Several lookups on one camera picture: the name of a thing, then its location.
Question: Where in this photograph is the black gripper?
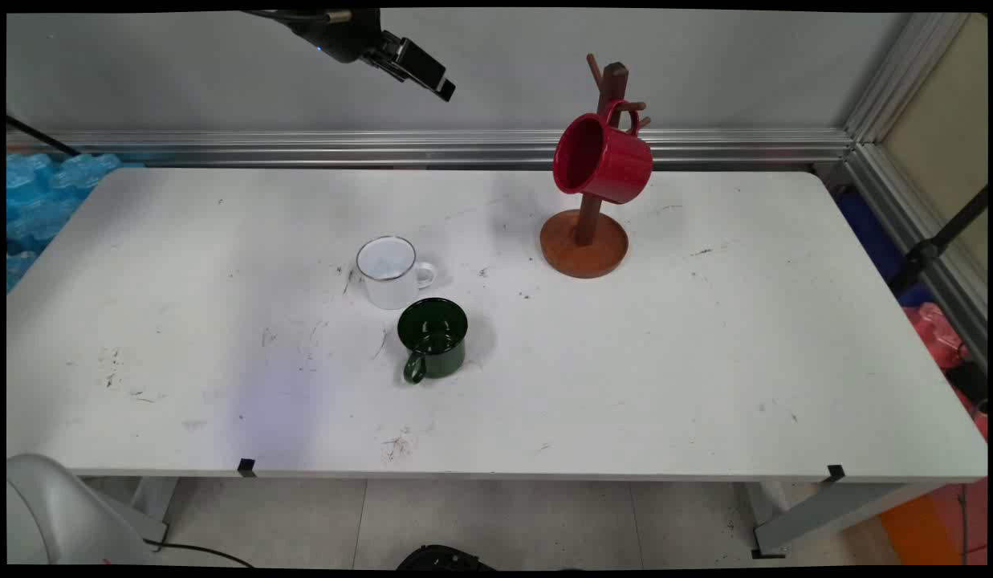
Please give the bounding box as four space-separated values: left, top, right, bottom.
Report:
287 9 457 103

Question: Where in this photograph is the red enamel mug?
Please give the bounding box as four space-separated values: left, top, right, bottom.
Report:
552 99 654 206

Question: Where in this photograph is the grey robot base cover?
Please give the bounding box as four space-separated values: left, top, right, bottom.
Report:
6 454 156 566

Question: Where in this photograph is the white enamel mug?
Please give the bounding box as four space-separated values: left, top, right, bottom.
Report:
356 235 437 311

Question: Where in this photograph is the brown wooden mug tree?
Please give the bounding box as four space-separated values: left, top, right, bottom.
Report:
539 53 650 280

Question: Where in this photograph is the dark green enamel mug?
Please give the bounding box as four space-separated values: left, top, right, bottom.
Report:
397 297 470 385

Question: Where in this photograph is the thin black rod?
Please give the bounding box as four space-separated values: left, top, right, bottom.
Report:
6 115 83 157

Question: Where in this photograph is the blue bubble wrap sheet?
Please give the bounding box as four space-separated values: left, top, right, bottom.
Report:
6 153 144 294

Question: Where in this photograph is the blue plastic object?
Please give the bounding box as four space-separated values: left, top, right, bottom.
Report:
835 189 930 307

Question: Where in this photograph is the black round floor object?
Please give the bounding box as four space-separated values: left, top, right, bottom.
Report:
396 544 497 571

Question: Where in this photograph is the black tripod leg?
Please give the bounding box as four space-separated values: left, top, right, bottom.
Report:
888 186 988 296

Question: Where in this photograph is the red plastic bag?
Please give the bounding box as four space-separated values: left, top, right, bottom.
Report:
901 303 988 438

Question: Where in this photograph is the grey table leg with foot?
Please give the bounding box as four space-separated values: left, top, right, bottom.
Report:
737 480 942 560

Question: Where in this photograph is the orange floor object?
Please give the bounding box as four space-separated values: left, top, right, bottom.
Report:
877 491 967 566

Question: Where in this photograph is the aluminium frame rail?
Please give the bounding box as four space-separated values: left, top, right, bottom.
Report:
6 127 854 171

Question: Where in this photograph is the aluminium frame corner post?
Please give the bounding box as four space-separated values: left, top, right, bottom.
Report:
817 12 988 366

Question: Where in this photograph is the black floor cable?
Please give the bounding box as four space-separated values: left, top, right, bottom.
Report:
143 539 256 568

